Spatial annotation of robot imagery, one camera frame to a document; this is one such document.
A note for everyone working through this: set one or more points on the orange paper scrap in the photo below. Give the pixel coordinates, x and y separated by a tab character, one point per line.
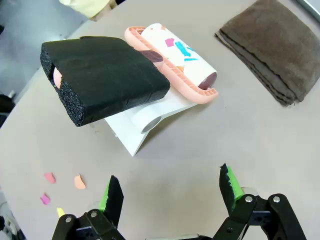
79	182

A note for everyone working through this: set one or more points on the person in yellow shirt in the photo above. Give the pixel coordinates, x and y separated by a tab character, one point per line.
85	6

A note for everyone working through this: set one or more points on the yellow paper scrap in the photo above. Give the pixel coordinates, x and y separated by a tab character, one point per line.
60	212

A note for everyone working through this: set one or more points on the white folding stand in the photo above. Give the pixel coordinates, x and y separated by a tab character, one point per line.
130	130

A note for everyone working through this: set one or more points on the magenta paper scrap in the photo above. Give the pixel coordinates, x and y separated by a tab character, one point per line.
45	199

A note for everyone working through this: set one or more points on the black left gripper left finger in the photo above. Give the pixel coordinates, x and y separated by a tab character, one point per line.
113	200

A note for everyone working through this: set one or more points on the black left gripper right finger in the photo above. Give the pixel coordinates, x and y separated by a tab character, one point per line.
228	192

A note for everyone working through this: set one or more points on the brown towel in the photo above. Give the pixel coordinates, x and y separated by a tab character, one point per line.
275	45

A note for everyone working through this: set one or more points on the pink paper scrap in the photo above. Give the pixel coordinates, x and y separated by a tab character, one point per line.
50	177

